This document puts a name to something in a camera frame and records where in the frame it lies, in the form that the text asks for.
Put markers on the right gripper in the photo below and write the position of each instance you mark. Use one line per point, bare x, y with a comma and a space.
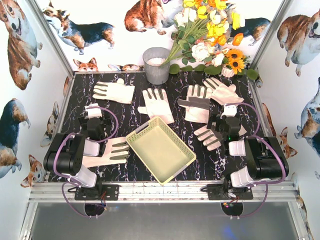
216, 120

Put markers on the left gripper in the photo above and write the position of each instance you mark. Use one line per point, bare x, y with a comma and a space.
83, 121

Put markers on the white grey-palm glove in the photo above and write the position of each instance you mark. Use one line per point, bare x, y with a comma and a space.
197, 104

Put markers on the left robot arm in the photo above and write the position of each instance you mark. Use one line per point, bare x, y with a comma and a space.
65, 155

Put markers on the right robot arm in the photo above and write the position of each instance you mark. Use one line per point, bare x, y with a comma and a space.
266, 163

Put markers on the pale green storage basket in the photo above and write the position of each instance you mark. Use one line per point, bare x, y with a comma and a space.
160, 149

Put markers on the sunflower pot white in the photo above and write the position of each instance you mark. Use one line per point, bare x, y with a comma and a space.
235, 62

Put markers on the grey bucket with gravel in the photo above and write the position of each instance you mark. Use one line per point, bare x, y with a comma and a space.
155, 65

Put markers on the artificial flower bouquet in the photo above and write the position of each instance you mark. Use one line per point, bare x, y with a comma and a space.
203, 28

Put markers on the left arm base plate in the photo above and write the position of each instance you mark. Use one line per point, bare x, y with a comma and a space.
108, 192

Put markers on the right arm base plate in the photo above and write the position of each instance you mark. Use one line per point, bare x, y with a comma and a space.
218, 192

